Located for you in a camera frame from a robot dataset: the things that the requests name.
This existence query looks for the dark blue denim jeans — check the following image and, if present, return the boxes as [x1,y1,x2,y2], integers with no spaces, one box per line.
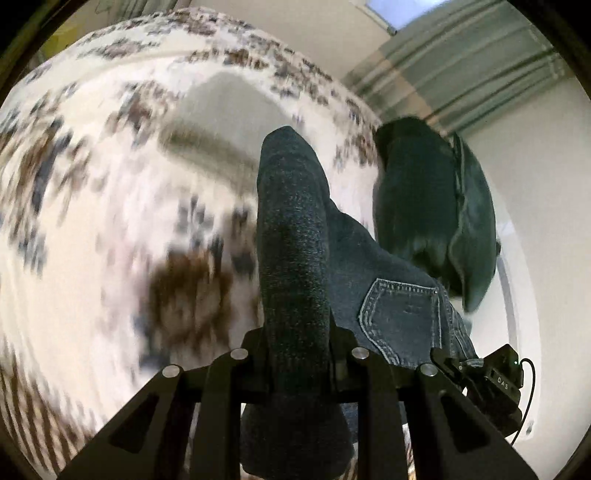
[242,126,476,479]

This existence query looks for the white headboard with grey stripe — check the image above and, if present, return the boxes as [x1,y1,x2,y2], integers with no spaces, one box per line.
[465,188,542,444]

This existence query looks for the dark green plush blanket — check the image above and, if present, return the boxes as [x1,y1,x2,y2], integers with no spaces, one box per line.
[374,117,501,312]

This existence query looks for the floral bedspread on bed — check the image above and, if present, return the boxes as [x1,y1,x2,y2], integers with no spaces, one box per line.
[1,7,379,479]

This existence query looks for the right grey-green curtain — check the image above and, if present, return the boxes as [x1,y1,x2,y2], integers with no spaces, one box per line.
[344,1,571,133]

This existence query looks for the folded grey garment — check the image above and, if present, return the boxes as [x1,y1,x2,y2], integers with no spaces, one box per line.
[158,73,294,178]

